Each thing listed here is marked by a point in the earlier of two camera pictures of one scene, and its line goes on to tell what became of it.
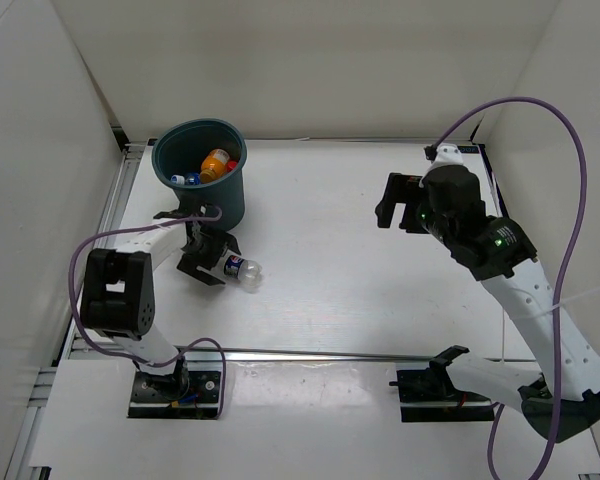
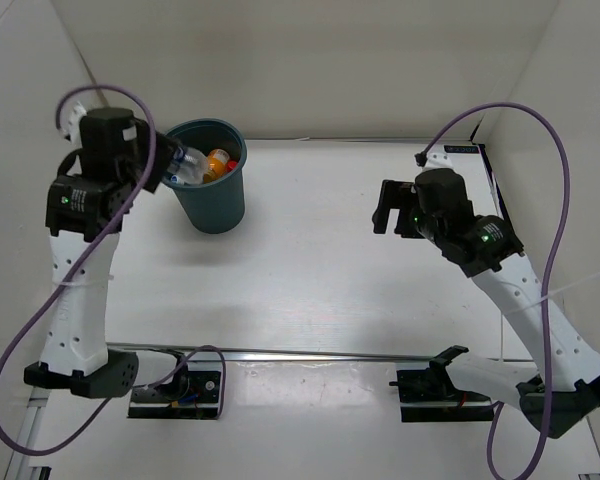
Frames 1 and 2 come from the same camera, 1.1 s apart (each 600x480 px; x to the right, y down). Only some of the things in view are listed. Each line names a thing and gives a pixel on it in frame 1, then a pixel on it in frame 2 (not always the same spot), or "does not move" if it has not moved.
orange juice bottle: [214, 165] does not move
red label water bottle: [231, 165] does not move
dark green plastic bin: [181, 146] does not move
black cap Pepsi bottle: [244, 272] -> [189, 164]
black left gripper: [218, 239] -> [164, 147]
